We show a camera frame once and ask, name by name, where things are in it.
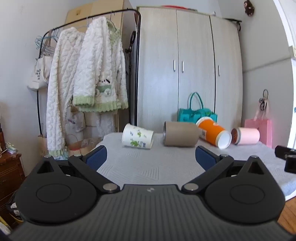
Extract small beige canvas bag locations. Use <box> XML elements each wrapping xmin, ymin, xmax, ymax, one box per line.
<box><xmin>65</xmin><ymin>105</ymin><xmax>87</xmax><ymax>140</ymax></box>

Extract black ring light stand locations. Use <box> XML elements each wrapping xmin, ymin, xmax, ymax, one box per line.
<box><xmin>124</xmin><ymin>31</ymin><xmax>137</xmax><ymax>127</ymax></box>

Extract white fleece robe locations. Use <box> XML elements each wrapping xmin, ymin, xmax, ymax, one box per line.
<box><xmin>46</xmin><ymin>27</ymin><xmax>86</xmax><ymax>158</ymax></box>

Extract brown plush toy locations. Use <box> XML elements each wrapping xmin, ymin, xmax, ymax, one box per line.
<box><xmin>243</xmin><ymin>0</ymin><xmax>256</xmax><ymax>17</ymax></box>

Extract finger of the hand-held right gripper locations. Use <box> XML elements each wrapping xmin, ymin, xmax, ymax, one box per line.
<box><xmin>275</xmin><ymin>145</ymin><xmax>296</xmax><ymax>160</ymax></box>
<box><xmin>285</xmin><ymin>155</ymin><xmax>296</xmax><ymax>173</ymax></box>

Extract black clothes rack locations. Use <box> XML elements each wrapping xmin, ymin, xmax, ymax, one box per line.
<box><xmin>36</xmin><ymin>9</ymin><xmax>142</xmax><ymax>139</ymax></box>

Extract white quilted bed cover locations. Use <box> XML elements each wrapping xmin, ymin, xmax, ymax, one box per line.
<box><xmin>94</xmin><ymin>132</ymin><xmax>296</xmax><ymax>202</ymax></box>

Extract black hair ties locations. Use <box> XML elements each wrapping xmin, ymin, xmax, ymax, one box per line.
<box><xmin>259</xmin><ymin>89</ymin><xmax>270</xmax><ymax>111</ymax></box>

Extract brown paper cup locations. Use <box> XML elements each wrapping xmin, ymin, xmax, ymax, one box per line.
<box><xmin>163</xmin><ymin>121</ymin><xmax>202</xmax><ymax>148</ymax></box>

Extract tall cardboard box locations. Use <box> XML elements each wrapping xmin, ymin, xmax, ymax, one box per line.
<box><xmin>64</xmin><ymin>0</ymin><xmax>133</xmax><ymax>30</ymax></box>

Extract teal handbag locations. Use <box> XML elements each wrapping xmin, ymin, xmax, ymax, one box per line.
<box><xmin>177</xmin><ymin>92</ymin><xmax>218</xmax><ymax>124</ymax></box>

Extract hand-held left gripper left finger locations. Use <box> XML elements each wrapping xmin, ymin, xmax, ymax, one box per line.
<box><xmin>30</xmin><ymin>146</ymin><xmax>121</xmax><ymax>193</ymax></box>

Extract orange paper cup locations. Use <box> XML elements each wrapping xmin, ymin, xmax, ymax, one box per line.
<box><xmin>196</xmin><ymin>116</ymin><xmax>232</xmax><ymax>150</ymax></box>

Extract light wooden wardrobe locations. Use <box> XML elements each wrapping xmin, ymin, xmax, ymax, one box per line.
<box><xmin>136</xmin><ymin>6</ymin><xmax>244</xmax><ymax>134</ymax></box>

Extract white jacket with green trim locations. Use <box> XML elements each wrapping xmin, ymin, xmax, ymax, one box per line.
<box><xmin>72</xmin><ymin>16</ymin><xmax>129</xmax><ymax>113</ymax></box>

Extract white cup with green print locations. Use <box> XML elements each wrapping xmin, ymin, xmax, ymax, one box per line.
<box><xmin>122</xmin><ymin>123</ymin><xmax>154</xmax><ymax>150</ymax></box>

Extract pink paper cup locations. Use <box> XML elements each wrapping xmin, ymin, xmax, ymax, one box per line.
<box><xmin>231</xmin><ymin>127</ymin><xmax>261</xmax><ymax>146</ymax></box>

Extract dark wooden nightstand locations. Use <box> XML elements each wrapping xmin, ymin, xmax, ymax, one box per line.
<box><xmin>0</xmin><ymin>152</ymin><xmax>26</xmax><ymax>210</ymax></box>

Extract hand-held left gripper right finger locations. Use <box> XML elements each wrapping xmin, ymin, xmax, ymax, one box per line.
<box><xmin>181</xmin><ymin>146</ymin><xmax>272</xmax><ymax>194</ymax></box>

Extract pink gift bag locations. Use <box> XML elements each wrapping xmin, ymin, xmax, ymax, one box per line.
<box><xmin>244</xmin><ymin>110</ymin><xmax>273</xmax><ymax>149</ymax></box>

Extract bunch of blue hangers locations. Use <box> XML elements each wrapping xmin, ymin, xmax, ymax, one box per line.
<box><xmin>35</xmin><ymin>30</ymin><xmax>61</xmax><ymax>56</ymax></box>

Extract white printed tote bag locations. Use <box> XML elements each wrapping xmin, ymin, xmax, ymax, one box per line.
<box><xmin>27</xmin><ymin>37</ymin><xmax>54</xmax><ymax>91</ymax></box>

